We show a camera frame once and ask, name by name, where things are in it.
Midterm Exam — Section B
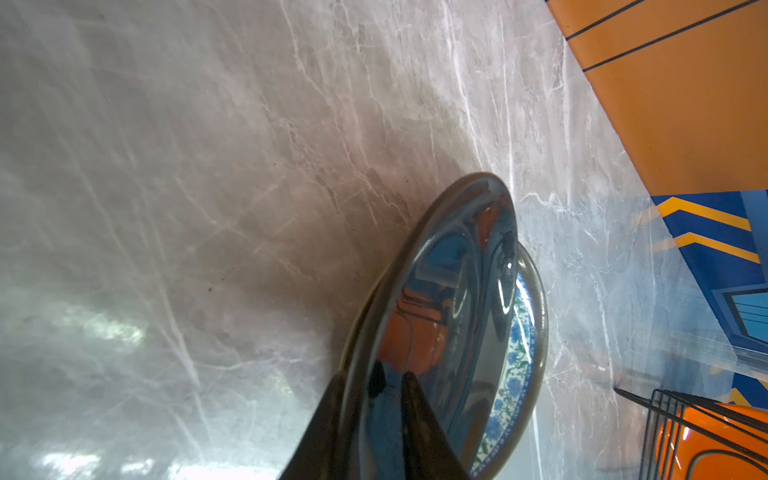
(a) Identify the black small plate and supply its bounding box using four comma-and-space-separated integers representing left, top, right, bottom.
335, 173, 518, 479

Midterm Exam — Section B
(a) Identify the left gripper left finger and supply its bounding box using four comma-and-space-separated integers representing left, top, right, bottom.
279, 371, 346, 480

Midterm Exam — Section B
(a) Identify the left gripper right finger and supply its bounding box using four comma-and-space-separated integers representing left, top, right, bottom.
401, 372, 469, 480

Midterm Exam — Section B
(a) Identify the black wire dish rack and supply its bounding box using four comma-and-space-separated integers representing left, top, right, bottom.
615, 388, 767, 480

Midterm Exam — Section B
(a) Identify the grey-green patterned small plate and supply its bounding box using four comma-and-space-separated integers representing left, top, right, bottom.
470, 245, 549, 479

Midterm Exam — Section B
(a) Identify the orange small plate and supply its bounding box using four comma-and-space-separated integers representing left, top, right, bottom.
650, 404, 767, 479

